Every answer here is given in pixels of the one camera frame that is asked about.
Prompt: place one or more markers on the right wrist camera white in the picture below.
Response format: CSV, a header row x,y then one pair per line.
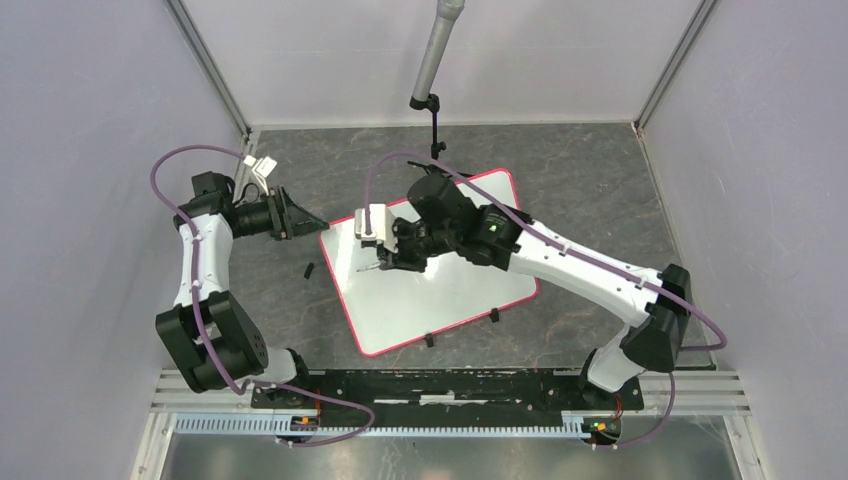
x,y
373,227

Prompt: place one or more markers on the whiteboard with pink frame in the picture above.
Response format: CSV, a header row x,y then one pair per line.
x,y
389,309

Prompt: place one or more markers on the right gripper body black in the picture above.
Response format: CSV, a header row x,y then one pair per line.
x,y
417,242

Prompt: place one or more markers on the silver microphone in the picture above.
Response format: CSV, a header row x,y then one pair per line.
x,y
447,13

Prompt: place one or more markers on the black microphone tripod stand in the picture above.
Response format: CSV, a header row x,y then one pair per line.
x,y
431,104

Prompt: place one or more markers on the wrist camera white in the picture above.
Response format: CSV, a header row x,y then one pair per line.
x,y
259,169
373,227

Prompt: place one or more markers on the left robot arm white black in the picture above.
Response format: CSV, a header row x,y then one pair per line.
x,y
207,332

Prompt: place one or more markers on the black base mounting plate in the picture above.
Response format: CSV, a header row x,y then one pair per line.
x,y
445,398

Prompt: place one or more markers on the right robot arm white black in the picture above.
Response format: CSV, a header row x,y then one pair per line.
x,y
650,303

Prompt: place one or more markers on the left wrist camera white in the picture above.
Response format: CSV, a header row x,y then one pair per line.
x,y
259,169

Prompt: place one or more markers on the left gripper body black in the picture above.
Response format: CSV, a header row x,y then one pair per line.
x,y
275,215

